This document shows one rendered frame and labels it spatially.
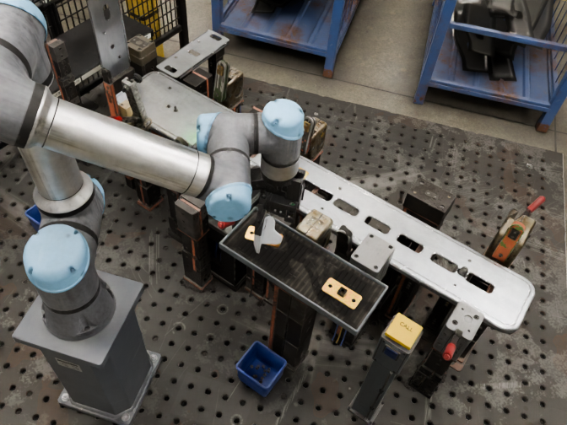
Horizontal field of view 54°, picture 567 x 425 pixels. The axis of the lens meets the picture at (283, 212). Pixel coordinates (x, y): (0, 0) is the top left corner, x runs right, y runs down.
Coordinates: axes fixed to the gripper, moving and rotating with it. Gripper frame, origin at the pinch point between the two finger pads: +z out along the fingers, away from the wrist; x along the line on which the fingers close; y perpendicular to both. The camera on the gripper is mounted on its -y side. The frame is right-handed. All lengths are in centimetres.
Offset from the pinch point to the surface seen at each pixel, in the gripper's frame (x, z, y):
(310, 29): 234, 104, -42
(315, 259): -2.1, 3.9, 12.9
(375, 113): 106, 50, 14
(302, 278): -8.0, 3.9, 11.4
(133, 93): 32, 1, -49
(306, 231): 10.8, 11.9, 8.0
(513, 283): 19, 20, 63
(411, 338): -14.6, 3.9, 36.8
